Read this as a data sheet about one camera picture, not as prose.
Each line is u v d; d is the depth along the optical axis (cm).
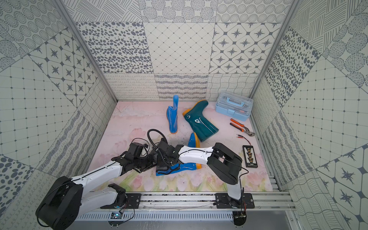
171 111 83
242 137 99
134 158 69
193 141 89
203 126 102
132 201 74
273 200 76
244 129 104
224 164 47
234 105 104
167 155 66
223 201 74
